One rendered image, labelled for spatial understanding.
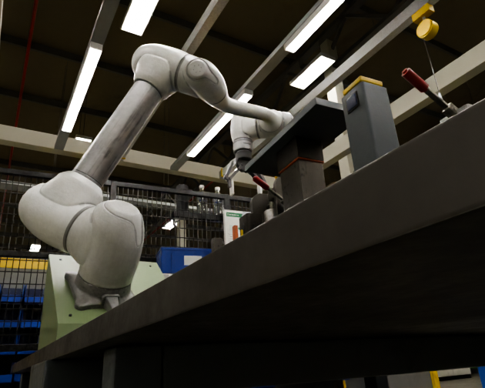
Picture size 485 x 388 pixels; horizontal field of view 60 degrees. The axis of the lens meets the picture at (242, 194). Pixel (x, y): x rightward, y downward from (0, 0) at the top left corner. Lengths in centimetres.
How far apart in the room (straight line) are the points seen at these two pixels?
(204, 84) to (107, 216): 53
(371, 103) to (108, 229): 72
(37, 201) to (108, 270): 29
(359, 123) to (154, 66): 79
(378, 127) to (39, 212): 92
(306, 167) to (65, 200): 68
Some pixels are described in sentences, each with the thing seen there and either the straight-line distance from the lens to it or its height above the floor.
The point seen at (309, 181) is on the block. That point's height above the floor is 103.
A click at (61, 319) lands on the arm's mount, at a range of 120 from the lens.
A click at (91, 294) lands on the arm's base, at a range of 126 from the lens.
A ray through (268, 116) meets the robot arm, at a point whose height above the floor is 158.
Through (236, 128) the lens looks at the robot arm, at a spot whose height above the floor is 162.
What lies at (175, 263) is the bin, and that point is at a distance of 202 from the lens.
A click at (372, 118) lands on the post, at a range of 89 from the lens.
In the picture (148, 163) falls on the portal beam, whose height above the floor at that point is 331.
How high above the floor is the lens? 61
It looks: 22 degrees up
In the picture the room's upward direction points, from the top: 4 degrees counter-clockwise
